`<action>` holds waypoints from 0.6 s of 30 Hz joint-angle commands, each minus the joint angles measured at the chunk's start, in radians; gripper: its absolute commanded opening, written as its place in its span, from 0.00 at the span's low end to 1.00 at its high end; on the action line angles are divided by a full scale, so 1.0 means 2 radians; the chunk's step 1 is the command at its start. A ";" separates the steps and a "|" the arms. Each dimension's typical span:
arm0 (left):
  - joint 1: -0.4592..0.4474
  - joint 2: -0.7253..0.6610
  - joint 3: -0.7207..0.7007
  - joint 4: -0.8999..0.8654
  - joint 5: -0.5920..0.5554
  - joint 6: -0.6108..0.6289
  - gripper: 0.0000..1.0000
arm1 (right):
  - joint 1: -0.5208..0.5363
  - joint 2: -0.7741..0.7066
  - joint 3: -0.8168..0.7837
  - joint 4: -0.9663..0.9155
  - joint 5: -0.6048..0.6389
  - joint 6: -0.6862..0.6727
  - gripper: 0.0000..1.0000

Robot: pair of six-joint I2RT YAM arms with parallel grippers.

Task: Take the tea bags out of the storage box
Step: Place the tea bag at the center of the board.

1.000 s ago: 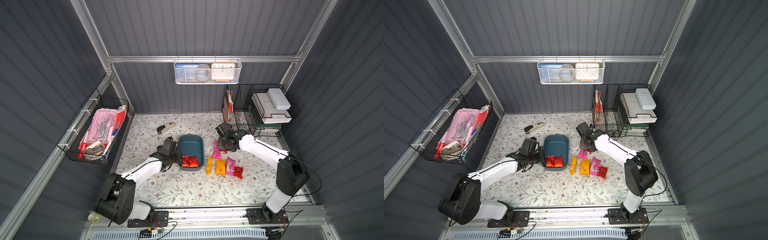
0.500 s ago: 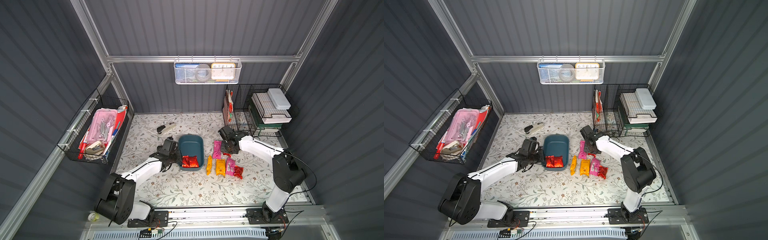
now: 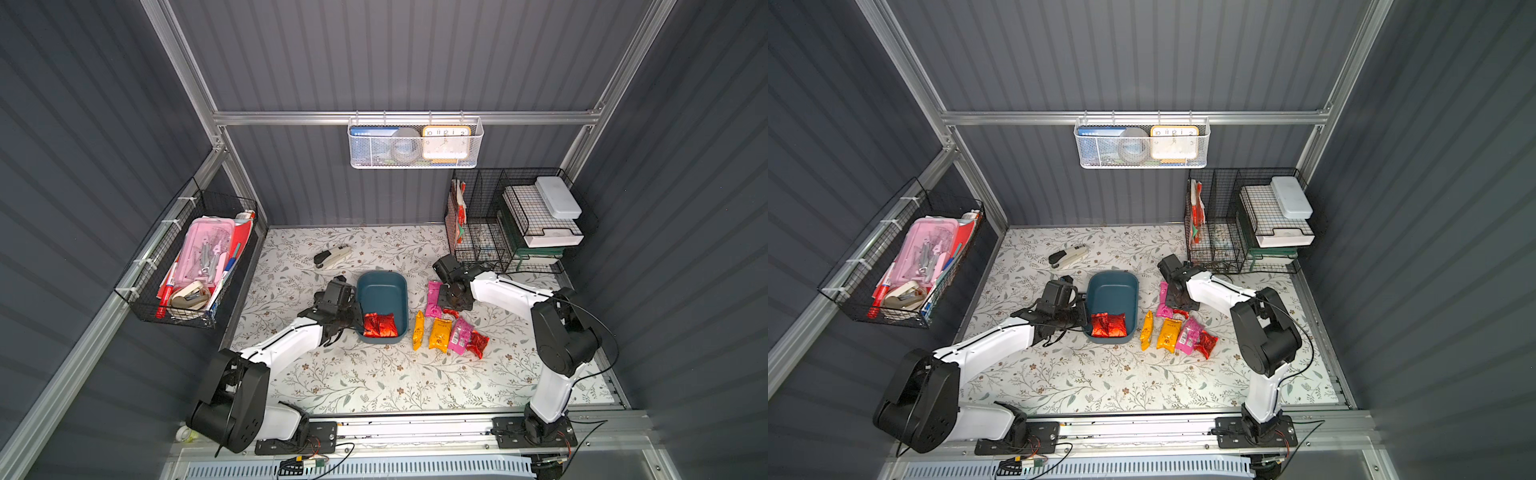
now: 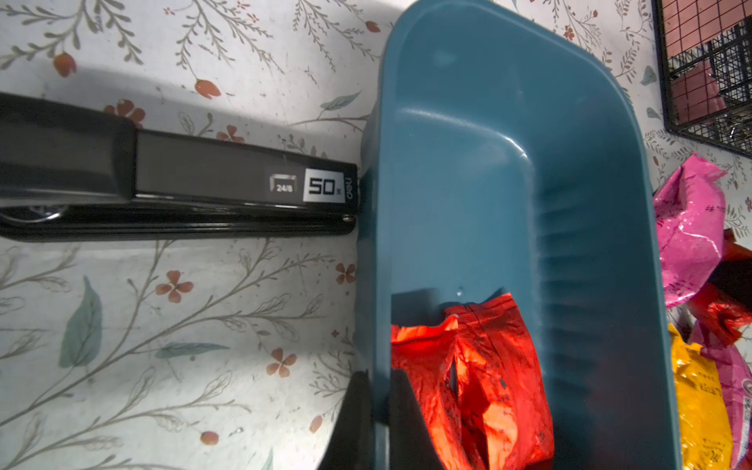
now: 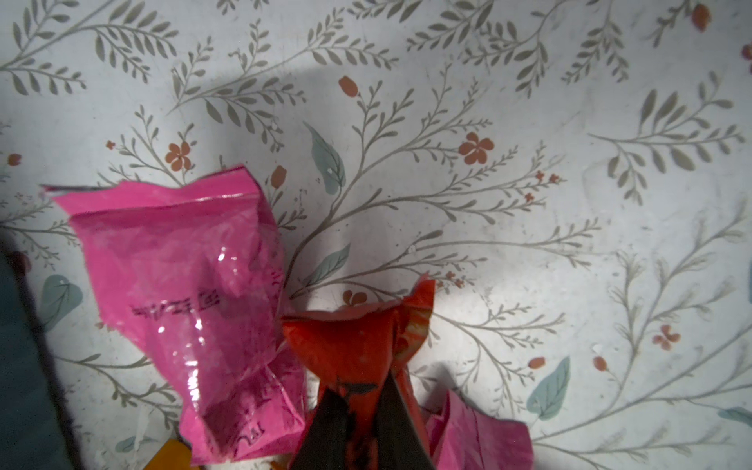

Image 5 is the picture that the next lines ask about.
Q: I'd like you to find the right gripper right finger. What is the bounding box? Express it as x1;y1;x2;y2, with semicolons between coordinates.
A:
375;373;435;470

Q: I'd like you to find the floral table mat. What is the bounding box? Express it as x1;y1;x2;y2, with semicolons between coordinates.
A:
1;1;751;469

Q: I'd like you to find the pink tea bag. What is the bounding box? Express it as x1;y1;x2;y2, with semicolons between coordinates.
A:
426;391;535;470
49;166;306;464

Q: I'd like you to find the teal plastic storage box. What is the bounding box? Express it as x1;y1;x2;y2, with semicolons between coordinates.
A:
1;257;74;469

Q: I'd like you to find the yellow tea bag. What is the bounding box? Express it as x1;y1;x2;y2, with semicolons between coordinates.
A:
144;439;200;470

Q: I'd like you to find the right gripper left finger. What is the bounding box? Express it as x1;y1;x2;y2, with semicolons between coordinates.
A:
290;388;352;470

